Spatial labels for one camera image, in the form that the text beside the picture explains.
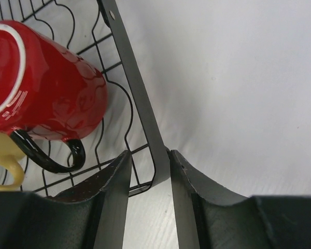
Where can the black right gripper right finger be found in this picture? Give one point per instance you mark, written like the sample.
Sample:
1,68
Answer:
208,215

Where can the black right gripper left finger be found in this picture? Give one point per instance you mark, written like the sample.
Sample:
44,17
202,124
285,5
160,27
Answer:
91,214

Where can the yellow mug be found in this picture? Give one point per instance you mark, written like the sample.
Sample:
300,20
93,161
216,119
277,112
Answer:
10,155

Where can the red mug black handle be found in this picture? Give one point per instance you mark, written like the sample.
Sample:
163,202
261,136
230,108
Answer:
50,98

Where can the black wire dish rack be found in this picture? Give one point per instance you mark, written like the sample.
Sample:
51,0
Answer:
95,31

